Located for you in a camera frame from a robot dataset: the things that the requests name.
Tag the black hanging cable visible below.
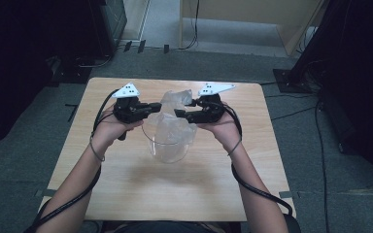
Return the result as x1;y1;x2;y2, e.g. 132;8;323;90
177;0;200;51

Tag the clear plastic cylindrical bin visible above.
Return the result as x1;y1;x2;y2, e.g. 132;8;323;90
141;113;198;165

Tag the grey right wrist band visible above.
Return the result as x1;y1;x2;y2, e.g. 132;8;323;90
227;139;243;157

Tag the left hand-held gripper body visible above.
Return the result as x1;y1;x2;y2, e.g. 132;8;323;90
111;82;144;142

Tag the person's right hand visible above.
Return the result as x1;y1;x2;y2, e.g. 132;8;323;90
196;105;242;154

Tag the black stand with base plate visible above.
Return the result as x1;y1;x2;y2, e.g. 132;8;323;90
272;0;354;95

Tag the black cabinet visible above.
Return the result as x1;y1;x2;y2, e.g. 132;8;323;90
88;0;128;58

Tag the black floor base plate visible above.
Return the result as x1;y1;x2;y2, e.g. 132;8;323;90
47;55;93;87

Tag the grey wrist band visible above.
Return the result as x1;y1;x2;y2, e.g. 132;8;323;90
88;137;106;163
227;139;243;157

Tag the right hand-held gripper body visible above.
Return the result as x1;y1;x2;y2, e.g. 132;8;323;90
187;83;236;124

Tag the long black floor cable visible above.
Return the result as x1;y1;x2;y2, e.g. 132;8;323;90
314;96;330;233

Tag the grey floor tape piece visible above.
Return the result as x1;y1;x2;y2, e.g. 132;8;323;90
278;190;301;200
34;188;59;199

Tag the person's left hand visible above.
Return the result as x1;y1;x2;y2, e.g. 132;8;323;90
90;104;145;156

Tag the short black floor cable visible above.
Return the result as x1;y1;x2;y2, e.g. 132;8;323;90
270;105;319;121

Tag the grey left wrist band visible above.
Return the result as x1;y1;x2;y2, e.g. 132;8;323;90
88;137;106;163

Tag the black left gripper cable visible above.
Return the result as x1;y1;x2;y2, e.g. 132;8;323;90
23;88;120;233

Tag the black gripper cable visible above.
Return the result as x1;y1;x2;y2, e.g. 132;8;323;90
23;88;120;233
203;100;294;217

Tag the clear plastic bag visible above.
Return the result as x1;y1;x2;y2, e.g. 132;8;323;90
147;89;198;153

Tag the light wooden furniture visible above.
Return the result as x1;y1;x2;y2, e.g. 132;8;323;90
178;0;325;58

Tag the person's dark clothing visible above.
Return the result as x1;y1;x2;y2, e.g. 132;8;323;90
101;219;242;233

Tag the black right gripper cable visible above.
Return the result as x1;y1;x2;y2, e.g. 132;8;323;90
203;100;294;217

